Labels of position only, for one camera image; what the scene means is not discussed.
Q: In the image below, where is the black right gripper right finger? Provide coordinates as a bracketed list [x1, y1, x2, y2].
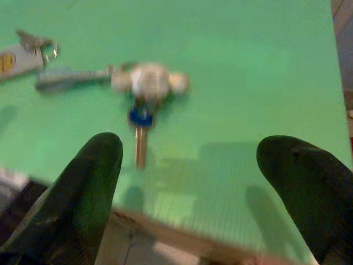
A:
[256, 135, 353, 265]

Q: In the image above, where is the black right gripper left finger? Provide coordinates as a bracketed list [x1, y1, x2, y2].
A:
[0, 132, 124, 265]

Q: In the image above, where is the blue headed silver key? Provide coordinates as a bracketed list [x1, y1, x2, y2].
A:
[127, 106, 157, 172]

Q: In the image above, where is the grey keychain strap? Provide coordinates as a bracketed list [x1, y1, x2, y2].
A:
[35, 68, 114, 91]

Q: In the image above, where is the white plush bear keychain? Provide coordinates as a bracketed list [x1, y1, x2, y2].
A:
[110, 62, 190, 104]

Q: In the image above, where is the wooden table with green top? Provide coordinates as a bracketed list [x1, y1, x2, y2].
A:
[0, 0, 352, 265]

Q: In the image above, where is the white key tag yellow logo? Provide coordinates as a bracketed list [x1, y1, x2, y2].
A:
[0, 44, 46, 81]

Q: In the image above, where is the plain silver key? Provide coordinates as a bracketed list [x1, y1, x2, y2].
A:
[15, 29, 55, 52]

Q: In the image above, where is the silver key ring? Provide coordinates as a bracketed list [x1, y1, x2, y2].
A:
[41, 41, 61, 63]

